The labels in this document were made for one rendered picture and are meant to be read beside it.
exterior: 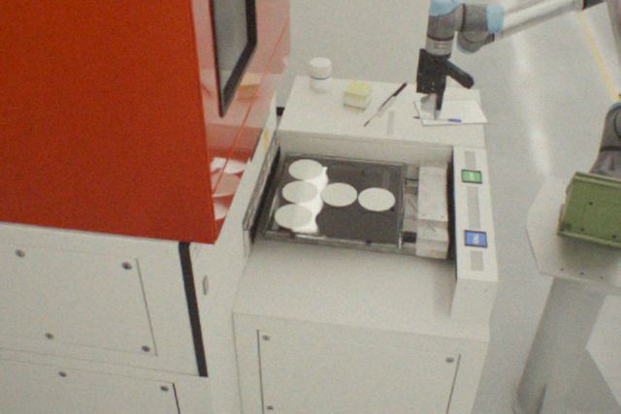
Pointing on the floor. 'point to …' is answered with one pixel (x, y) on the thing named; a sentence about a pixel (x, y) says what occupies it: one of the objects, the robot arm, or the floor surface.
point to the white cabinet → (351, 369)
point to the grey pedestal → (567, 359)
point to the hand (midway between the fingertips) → (438, 115)
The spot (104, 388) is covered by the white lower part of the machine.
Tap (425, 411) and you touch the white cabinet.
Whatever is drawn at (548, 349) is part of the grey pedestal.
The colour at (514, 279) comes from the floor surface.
